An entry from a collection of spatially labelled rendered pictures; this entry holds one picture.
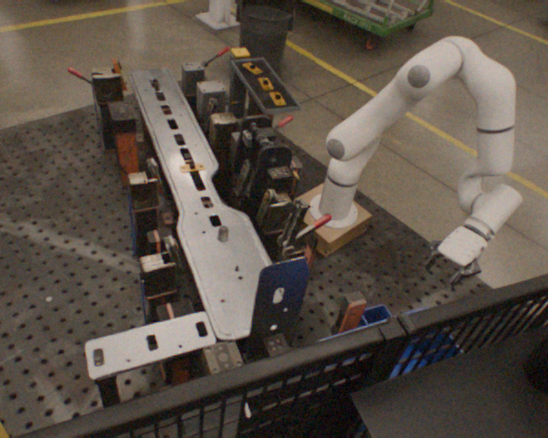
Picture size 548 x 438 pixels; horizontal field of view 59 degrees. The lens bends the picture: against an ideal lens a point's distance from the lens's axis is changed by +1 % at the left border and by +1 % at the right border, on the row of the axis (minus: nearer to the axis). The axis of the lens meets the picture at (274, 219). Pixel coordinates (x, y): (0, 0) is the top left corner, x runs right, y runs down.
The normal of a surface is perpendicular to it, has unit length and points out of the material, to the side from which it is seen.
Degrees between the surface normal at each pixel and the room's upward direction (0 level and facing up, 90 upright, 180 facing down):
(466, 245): 39
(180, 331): 0
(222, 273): 0
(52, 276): 0
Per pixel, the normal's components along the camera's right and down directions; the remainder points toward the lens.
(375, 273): 0.12, -0.72
